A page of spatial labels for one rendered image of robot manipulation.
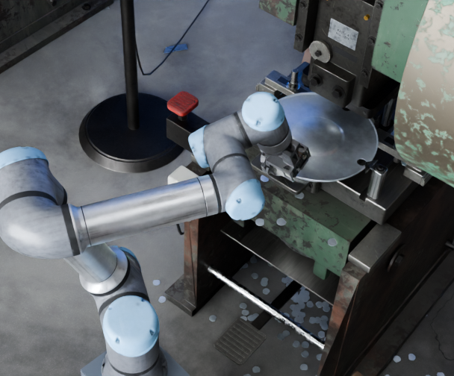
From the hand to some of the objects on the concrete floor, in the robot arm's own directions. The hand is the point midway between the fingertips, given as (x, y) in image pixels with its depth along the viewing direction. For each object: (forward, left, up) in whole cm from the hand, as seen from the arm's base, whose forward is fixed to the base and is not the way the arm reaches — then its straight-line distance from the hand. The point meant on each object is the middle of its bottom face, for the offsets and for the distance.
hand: (281, 168), depth 205 cm
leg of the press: (+45, -20, -80) cm, 94 cm away
